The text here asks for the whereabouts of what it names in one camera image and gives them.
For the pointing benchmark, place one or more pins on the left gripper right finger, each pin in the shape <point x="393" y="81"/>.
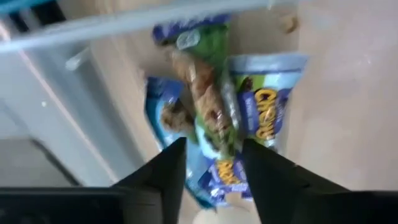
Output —
<point x="295" y="202"/>

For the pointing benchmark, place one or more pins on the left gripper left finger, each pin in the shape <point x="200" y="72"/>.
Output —
<point x="140" y="202"/>

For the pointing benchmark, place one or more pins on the granola bar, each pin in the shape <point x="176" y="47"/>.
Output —
<point x="267" y="99"/>
<point x="168" y="102"/>

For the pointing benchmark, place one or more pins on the blue red snack bag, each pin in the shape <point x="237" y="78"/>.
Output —
<point x="208" y="93"/>

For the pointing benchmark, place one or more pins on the clear plastic bin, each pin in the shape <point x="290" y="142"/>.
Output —
<point x="62" y="109"/>

